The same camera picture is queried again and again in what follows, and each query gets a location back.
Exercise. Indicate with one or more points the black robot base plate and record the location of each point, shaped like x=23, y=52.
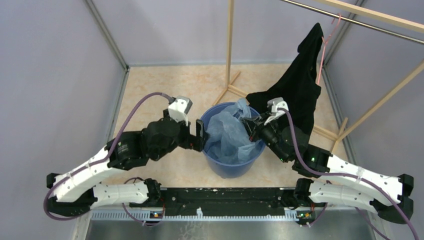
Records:
x=226, y=202

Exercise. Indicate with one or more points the metal hanging rod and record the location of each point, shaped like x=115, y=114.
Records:
x=355, y=22

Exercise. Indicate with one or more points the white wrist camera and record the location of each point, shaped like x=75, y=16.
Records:
x=178, y=110
x=277, y=107

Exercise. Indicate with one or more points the white slotted cable duct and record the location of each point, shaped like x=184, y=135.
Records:
x=147, y=215

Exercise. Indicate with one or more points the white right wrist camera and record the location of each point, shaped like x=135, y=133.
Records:
x=277, y=107

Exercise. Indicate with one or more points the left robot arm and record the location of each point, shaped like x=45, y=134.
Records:
x=80, y=190

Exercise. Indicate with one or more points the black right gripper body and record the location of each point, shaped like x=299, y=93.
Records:
x=265, y=132

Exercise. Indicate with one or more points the wooden clothes rack frame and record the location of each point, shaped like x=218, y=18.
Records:
x=364, y=67

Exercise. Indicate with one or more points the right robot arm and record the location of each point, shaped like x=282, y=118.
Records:
x=328, y=179

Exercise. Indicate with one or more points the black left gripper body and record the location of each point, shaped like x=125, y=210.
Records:
x=185, y=139

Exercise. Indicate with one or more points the pink clothes hanger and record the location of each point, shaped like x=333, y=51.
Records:
x=325, y=42

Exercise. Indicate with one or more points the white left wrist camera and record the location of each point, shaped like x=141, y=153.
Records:
x=178, y=110

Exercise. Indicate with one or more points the black hanging garment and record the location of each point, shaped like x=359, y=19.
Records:
x=297, y=86

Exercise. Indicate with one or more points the light blue trash bag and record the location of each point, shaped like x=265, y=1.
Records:
x=228, y=141

